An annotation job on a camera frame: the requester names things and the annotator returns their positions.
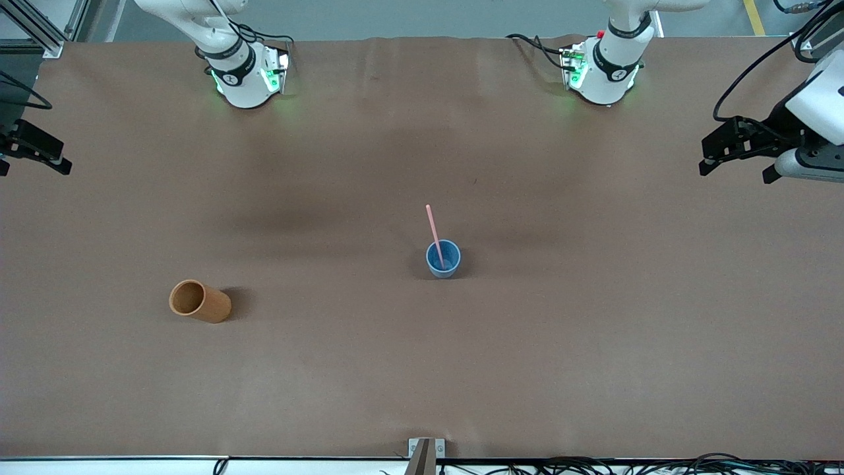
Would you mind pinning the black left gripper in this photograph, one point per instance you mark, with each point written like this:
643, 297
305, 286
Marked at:
775, 126

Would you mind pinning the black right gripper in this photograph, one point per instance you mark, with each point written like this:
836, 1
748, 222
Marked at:
14, 136

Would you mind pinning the pink chopstick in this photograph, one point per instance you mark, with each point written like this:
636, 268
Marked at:
433, 227

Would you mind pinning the blue cup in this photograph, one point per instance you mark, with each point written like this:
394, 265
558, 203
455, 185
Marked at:
443, 264

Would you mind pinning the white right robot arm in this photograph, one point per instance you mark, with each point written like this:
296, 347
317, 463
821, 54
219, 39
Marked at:
241, 82

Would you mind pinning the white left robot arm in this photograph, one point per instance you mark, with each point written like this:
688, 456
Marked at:
610, 79

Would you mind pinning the orange cylindrical cup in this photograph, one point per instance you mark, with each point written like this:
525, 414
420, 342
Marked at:
210, 307

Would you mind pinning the brown table cover sheet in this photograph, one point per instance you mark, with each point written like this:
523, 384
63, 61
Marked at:
395, 363

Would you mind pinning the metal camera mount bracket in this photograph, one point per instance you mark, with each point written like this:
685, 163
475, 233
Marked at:
425, 455

